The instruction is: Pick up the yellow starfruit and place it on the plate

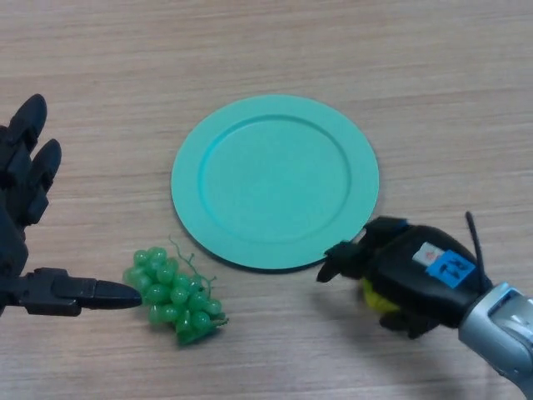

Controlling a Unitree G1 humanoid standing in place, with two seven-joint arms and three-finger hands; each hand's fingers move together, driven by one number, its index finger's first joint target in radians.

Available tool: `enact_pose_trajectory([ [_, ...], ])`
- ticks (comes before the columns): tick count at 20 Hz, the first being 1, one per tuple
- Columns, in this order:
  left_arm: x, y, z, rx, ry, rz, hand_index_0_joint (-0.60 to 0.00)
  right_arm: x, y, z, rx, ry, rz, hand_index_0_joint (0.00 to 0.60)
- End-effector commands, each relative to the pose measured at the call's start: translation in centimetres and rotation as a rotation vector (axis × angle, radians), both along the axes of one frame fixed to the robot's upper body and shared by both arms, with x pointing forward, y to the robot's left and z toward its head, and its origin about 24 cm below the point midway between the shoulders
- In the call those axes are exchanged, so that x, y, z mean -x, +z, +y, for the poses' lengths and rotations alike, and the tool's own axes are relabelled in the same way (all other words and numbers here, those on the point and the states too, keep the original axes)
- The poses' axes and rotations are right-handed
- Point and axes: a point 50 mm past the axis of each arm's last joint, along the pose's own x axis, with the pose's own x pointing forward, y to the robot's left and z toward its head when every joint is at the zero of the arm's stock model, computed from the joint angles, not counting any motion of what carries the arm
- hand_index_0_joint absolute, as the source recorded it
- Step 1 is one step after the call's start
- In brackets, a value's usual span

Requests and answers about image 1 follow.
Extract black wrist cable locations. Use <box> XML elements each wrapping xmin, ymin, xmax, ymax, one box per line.
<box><xmin>465</xmin><ymin>211</ymin><xmax>495</xmax><ymax>293</ymax></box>

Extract yellow starfruit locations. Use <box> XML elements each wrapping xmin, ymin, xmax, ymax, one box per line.
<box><xmin>361</xmin><ymin>277</ymin><xmax>401</xmax><ymax>313</ymax></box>

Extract green grape bunch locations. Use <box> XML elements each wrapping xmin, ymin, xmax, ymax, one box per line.
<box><xmin>122</xmin><ymin>235</ymin><xmax>229</xmax><ymax>347</ymax></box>

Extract green round plate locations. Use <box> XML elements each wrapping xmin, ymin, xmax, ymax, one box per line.
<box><xmin>171</xmin><ymin>94</ymin><xmax>380</xmax><ymax>274</ymax></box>

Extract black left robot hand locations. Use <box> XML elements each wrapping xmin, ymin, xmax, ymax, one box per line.
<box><xmin>0</xmin><ymin>93</ymin><xmax>142</xmax><ymax>318</ymax></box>

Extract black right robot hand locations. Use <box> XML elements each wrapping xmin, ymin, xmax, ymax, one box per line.
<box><xmin>316</xmin><ymin>216</ymin><xmax>495</xmax><ymax>339</ymax></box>

